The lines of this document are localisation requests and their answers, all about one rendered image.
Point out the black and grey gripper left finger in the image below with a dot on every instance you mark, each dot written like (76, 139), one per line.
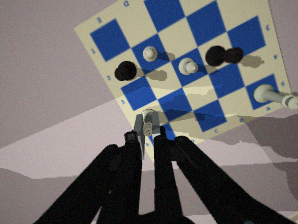
(115, 169)

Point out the blue and cream chessboard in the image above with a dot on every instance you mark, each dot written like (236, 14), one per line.
(203, 104)

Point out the white pawn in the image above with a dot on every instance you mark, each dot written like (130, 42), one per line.
(150, 52)

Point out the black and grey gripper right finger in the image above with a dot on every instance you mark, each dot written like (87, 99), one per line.
(226, 201)

